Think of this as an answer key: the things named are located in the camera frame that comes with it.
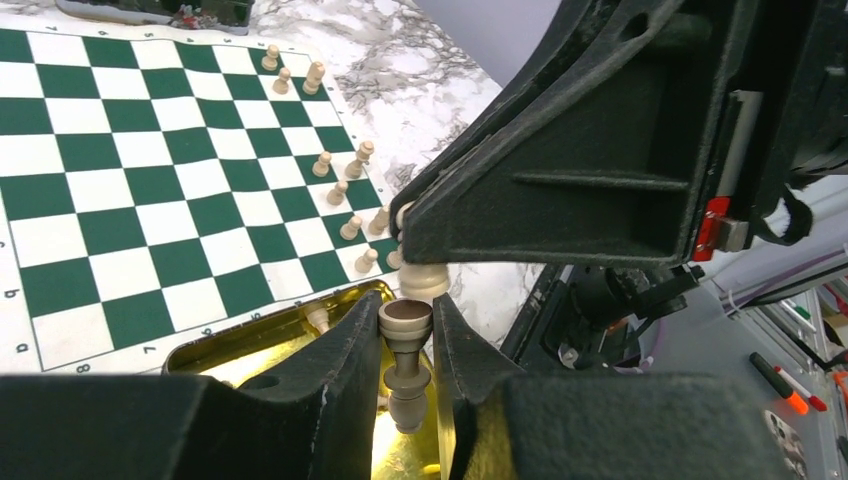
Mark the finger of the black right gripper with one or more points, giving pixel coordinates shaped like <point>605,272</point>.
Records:
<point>598,152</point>

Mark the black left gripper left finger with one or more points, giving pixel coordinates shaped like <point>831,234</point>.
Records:
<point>96,426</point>

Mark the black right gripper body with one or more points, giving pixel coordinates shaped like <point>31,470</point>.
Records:
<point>783,127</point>

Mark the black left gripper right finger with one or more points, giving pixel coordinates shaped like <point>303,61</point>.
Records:
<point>498,421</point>

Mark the white chess piece felt base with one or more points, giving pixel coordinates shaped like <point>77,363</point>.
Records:
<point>406,326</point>

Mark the white pawn chess piece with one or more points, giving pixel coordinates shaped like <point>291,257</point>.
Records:
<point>394,259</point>

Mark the gold tin white pieces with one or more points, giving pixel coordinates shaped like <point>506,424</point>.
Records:
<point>284,402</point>

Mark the white chess piece on board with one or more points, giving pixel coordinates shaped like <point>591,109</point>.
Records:
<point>356,167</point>

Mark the green white chess board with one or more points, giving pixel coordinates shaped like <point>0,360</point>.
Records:
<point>155,189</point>

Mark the orange black marker pens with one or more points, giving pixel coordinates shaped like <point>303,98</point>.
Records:
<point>795,395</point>

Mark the white piece far corner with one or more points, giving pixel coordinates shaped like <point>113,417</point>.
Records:
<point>313,79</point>

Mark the white pawn far row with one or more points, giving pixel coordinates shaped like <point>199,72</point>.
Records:
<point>281,83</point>

